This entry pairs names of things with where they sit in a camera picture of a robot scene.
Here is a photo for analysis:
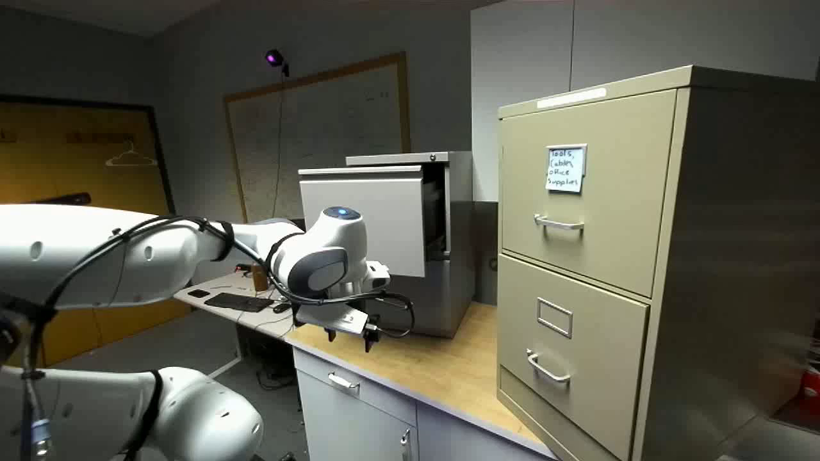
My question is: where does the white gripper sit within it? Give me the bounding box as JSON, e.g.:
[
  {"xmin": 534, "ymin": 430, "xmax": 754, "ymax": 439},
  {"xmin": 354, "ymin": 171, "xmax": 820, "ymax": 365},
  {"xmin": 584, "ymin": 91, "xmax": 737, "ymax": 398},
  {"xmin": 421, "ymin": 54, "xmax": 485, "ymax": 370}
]
[{"xmin": 293, "ymin": 303, "xmax": 385, "ymax": 356}]

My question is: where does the white cabinet drawer with recessed pull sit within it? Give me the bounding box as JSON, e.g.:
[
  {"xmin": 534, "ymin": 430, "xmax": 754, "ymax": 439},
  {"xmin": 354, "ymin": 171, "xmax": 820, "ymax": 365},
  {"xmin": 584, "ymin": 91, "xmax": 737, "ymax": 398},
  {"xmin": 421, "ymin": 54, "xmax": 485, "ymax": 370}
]
[{"xmin": 294, "ymin": 161, "xmax": 448, "ymax": 283}]

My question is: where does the grey under-desk cabinet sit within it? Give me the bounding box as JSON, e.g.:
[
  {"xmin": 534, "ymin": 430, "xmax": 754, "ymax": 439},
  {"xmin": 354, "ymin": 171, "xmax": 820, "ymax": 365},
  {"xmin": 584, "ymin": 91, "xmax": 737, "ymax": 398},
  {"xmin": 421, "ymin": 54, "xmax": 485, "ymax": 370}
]
[{"xmin": 290, "ymin": 347, "xmax": 552, "ymax": 461}]

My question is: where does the white cabinet plain drawer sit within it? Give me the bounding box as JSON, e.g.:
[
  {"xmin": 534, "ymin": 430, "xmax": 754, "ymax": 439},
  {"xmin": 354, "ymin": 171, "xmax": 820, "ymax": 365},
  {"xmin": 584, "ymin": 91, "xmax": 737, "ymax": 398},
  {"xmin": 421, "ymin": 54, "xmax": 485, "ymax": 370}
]
[{"xmin": 372, "ymin": 269, "xmax": 456, "ymax": 337}]

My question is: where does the white file cabinet body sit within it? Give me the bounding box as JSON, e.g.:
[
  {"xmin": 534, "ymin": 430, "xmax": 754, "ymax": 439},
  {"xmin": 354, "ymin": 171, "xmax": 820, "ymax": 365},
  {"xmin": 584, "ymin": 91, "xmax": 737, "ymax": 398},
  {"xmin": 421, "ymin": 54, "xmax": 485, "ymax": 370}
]
[{"xmin": 344, "ymin": 150, "xmax": 476, "ymax": 342}]

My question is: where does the beige drawer with paper note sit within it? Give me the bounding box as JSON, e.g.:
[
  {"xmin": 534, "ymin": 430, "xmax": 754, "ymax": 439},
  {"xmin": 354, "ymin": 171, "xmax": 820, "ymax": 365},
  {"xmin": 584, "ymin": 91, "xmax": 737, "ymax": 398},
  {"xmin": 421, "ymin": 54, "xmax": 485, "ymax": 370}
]
[{"xmin": 497, "ymin": 88, "xmax": 680, "ymax": 299}]

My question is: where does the beige file cabinet body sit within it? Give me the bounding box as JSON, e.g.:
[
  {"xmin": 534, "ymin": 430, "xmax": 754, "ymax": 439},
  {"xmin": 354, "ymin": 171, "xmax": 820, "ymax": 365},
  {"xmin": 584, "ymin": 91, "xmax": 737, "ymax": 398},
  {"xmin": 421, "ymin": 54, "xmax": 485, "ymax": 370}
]
[{"xmin": 494, "ymin": 64, "xmax": 820, "ymax": 461}]

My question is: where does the black keyboard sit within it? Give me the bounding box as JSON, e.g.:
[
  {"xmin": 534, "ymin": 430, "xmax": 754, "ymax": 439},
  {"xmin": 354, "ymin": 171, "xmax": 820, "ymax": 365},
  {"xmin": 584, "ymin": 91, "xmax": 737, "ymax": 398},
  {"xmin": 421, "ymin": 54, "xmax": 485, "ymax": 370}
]
[{"xmin": 202, "ymin": 290, "xmax": 277, "ymax": 316}]

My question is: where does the wood-framed whiteboard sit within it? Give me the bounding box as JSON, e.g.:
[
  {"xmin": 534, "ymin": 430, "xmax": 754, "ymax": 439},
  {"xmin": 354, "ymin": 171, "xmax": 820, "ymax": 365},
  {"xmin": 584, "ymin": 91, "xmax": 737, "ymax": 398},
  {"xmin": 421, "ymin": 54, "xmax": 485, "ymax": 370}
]
[{"xmin": 222, "ymin": 51, "xmax": 413, "ymax": 229}]

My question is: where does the handwritten white paper note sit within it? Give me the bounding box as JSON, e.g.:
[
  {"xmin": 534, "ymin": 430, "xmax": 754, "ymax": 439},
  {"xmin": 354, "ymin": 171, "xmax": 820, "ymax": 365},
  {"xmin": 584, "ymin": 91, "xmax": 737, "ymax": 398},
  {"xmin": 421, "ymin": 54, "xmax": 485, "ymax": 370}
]
[{"xmin": 544, "ymin": 142, "xmax": 590, "ymax": 197}]

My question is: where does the red object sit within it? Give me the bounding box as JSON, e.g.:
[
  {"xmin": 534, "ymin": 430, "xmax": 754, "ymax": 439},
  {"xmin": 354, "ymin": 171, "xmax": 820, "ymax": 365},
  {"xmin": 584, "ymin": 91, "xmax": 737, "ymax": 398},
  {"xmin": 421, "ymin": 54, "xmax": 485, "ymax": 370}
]
[{"xmin": 798, "ymin": 365, "xmax": 820, "ymax": 415}]

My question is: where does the metal desk drawer handle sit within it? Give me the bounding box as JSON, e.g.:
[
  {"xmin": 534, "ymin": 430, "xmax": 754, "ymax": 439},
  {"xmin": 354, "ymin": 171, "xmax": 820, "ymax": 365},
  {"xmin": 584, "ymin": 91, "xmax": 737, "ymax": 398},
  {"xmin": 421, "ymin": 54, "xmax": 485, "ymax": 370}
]
[{"xmin": 325, "ymin": 370, "xmax": 365, "ymax": 398}]

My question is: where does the metal handle under label frame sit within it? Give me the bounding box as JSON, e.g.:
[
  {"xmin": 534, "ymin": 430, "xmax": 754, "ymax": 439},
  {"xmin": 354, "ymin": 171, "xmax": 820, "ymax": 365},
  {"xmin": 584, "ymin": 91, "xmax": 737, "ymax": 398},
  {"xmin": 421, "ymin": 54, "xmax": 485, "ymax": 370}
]
[{"xmin": 523, "ymin": 347, "xmax": 575, "ymax": 393}]

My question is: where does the metal handle under paper note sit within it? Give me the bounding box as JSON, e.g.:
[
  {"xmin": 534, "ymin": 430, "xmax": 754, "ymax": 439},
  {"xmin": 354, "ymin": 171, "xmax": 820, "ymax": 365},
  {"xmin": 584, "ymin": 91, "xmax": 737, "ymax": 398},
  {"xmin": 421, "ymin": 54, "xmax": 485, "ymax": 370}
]
[{"xmin": 534, "ymin": 211, "xmax": 590, "ymax": 240}]

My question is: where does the beige drawer with empty label frame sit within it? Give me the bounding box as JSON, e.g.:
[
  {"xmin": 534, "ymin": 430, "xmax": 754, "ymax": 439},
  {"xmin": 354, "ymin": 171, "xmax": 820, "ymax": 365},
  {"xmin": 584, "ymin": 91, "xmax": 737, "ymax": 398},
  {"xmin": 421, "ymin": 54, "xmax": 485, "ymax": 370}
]
[{"xmin": 494, "ymin": 251, "xmax": 650, "ymax": 461}]

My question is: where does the camera with purple light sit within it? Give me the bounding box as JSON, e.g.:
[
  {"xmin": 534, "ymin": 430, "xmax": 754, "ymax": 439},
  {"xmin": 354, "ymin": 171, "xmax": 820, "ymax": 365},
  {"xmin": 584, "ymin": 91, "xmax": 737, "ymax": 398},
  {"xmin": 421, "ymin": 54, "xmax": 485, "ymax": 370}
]
[{"xmin": 262, "ymin": 46, "xmax": 294, "ymax": 79}]

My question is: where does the black stereo camera bar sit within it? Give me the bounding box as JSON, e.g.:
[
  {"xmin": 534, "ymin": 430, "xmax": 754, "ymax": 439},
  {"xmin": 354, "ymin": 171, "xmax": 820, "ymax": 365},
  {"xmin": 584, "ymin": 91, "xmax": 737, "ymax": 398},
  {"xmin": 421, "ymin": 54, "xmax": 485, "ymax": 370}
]
[{"xmin": 30, "ymin": 189, "xmax": 94, "ymax": 208}]

